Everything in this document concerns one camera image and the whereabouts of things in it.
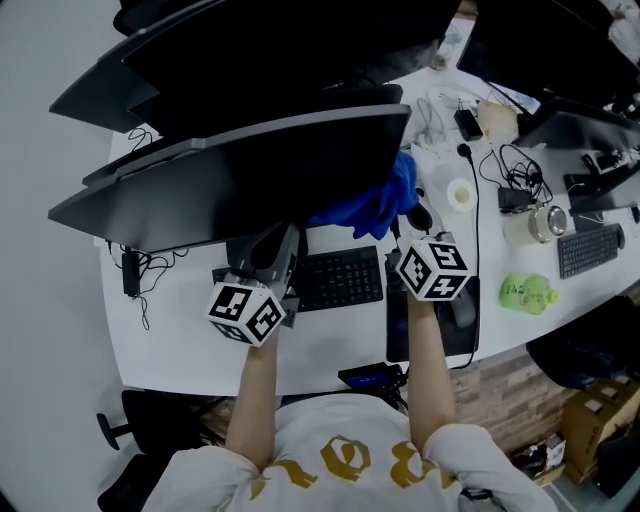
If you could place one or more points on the black curved monitor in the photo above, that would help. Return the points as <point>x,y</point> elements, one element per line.
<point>225,190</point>

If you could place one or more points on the person's white printed shirt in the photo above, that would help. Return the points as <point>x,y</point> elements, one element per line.
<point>350,450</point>

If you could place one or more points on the black backpack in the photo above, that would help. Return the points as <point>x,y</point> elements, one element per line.
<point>585,345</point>

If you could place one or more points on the green plastic bottle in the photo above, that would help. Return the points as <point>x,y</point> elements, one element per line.
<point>527,295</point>

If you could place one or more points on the person's right forearm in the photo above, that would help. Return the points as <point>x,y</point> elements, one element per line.
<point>430,370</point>

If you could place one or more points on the blue cloth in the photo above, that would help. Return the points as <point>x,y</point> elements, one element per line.
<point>380,210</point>

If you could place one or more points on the small black adapter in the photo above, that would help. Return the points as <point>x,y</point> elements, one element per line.
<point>514,199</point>

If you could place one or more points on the brown cardboard box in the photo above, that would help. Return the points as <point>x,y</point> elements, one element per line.
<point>590,430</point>

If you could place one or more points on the large black keyboard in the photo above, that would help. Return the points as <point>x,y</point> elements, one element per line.
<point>340,280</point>

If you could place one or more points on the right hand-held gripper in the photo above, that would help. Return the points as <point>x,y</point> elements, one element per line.
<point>430,270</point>

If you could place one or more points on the long black power adapter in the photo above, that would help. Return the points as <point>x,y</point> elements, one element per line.
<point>131,274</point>

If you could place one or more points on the person's left forearm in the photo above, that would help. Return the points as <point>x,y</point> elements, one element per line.
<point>255,405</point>

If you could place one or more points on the black device with blue screen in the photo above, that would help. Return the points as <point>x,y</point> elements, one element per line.
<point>367,377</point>

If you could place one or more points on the black office chair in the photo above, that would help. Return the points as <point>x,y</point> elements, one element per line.
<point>150,425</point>

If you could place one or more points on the small black keyboard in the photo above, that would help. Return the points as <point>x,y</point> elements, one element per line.
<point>587,252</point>

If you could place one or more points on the black wall charger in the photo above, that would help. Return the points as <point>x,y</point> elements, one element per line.
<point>468,125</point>

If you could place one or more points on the white jar with metal lid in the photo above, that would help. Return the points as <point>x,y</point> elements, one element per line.
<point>542,225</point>

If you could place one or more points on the beige pouch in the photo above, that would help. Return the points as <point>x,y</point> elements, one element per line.
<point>497,122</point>

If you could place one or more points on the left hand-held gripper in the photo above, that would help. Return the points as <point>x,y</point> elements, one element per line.
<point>235,305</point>

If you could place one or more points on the white tape roll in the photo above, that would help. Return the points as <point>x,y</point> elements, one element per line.
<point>460,195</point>

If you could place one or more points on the black mouse pad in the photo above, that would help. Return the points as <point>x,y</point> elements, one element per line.
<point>400,330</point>

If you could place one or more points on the grey computer mouse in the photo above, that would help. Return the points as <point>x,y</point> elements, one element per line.
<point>465,312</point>

